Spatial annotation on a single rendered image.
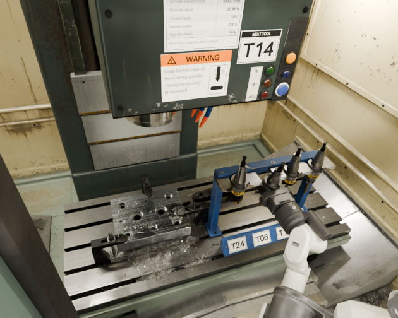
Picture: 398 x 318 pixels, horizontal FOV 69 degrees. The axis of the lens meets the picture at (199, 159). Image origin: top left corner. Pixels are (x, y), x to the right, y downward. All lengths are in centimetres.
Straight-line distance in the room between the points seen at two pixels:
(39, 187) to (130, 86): 152
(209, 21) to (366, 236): 128
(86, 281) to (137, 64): 84
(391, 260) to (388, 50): 90
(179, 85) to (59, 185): 150
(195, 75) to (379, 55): 100
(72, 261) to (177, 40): 93
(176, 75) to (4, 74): 125
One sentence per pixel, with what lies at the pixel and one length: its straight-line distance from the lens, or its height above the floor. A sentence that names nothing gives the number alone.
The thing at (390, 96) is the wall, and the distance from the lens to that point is 146.
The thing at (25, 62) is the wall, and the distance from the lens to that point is 173.
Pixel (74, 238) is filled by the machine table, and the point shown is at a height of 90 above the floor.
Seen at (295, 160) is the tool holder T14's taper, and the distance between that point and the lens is 110.
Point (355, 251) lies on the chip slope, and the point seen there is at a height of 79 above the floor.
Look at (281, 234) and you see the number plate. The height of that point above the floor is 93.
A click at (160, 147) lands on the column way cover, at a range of 155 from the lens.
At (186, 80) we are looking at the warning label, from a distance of 65.
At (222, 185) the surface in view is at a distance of 102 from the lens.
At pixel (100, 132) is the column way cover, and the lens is 144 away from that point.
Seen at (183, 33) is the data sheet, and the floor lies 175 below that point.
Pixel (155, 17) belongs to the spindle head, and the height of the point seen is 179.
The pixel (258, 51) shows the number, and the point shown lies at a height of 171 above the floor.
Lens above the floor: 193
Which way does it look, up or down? 40 degrees down
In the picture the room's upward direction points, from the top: 4 degrees clockwise
